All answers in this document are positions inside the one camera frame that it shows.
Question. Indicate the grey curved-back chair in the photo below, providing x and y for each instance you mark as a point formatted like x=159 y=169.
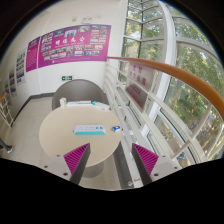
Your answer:
x=78 y=90

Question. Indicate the green exit sign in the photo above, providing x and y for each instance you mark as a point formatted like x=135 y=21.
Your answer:
x=66 y=78

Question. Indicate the white rectangular box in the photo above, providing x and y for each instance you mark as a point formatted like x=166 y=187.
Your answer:
x=102 y=106

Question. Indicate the white and teal power strip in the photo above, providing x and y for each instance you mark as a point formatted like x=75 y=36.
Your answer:
x=89 y=129

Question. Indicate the white railing with wooden handrail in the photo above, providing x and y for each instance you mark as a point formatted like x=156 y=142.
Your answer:
x=186 y=75

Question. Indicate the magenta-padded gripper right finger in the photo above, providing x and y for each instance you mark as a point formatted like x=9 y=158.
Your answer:
x=161 y=165

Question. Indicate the blue and white charger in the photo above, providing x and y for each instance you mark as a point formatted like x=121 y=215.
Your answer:
x=116 y=128

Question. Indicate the small white and green box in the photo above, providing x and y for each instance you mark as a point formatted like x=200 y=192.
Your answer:
x=62 y=102

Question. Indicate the teal packet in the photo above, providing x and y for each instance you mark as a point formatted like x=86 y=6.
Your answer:
x=93 y=102

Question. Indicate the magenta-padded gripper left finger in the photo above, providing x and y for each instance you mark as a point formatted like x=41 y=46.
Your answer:
x=60 y=165

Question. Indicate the large magenta wall poster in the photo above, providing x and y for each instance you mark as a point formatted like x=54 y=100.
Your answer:
x=75 y=45

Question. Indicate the row of wall photo boards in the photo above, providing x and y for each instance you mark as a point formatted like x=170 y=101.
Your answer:
x=20 y=68

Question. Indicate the narrow magenta wall poster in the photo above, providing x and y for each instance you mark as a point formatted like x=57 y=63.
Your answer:
x=32 y=54

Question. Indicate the white window frame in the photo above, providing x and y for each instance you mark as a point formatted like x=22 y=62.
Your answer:
x=170 y=36

